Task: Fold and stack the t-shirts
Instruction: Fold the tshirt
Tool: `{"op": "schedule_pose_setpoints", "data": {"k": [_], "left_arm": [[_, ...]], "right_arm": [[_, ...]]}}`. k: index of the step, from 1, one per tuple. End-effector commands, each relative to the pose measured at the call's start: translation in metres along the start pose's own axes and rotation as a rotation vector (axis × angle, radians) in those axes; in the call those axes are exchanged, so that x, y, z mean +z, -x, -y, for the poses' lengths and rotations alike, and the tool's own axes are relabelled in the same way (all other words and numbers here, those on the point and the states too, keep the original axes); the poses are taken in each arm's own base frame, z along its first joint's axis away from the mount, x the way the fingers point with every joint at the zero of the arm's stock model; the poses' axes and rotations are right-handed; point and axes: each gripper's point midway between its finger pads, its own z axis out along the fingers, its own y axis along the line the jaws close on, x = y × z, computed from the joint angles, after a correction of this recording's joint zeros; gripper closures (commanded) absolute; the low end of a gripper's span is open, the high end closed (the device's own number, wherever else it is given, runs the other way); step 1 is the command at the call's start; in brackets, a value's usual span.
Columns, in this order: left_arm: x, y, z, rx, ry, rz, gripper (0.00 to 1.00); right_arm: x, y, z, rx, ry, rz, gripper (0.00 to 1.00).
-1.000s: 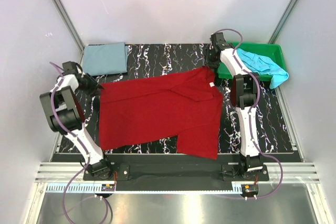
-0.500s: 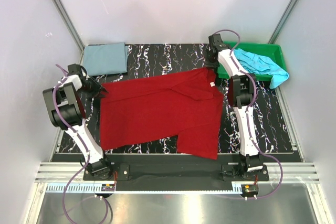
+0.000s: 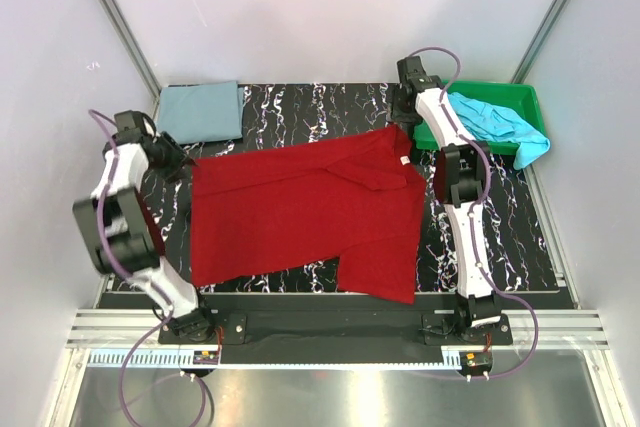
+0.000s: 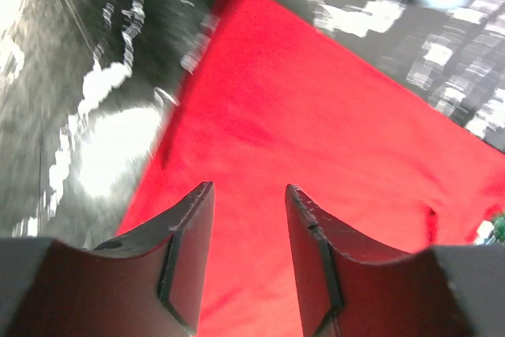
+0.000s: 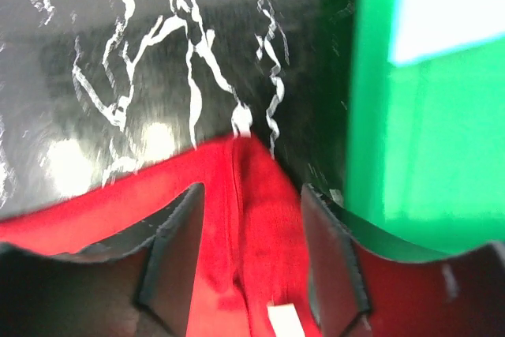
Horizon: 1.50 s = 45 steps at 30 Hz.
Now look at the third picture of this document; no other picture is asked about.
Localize red t shirt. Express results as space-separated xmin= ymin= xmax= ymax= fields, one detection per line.
xmin=190 ymin=125 xmax=426 ymax=304

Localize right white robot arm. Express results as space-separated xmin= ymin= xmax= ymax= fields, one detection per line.
xmin=391 ymin=53 xmax=501 ymax=344

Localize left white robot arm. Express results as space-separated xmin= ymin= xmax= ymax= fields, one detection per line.
xmin=72 ymin=109 xmax=216 ymax=343

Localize folded grey-blue t shirt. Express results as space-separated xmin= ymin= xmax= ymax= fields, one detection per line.
xmin=156 ymin=81 xmax=244 ymax=145

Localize crumpled cyan t shirt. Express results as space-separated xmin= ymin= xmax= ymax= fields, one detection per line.
xmin=448 ymin=93 xmax=551 ymax=170

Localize green plastic bin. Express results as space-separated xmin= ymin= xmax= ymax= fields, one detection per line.
xmin=413 ymin=81 xmax=547 ymax=156

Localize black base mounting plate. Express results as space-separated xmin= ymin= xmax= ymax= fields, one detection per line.
xmin=159 ymin=294 xmax=513 ymax=368

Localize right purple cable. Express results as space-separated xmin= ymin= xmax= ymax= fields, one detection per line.
xmin=407 ymin=46 xmax=539 ymax=381

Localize purple cable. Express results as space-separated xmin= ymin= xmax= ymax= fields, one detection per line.
xmin=88 ymin=109 xmax=214 ymax=424
xmin=407 ymin=46 xmax=539 ymax=381

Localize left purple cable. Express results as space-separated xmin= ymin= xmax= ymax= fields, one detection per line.
xmin=88 ymin=109 xmax=214 ymax=424

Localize aluminium rail frame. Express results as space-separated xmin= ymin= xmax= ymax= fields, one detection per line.
xmin=67 ymin=309 xmax=608 ymax=370

